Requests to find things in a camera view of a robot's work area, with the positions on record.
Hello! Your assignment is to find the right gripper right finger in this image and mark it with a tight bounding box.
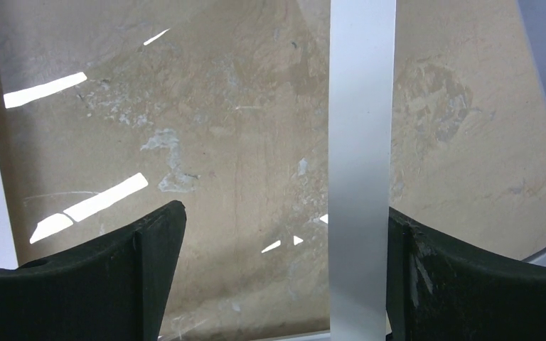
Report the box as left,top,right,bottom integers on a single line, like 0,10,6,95
386,209,546,340

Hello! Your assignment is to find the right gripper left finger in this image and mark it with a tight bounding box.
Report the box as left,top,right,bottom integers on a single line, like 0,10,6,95
0,200,187,340

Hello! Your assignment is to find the clear plastic sheet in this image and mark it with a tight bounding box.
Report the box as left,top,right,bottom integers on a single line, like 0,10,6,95
0,1,546,340

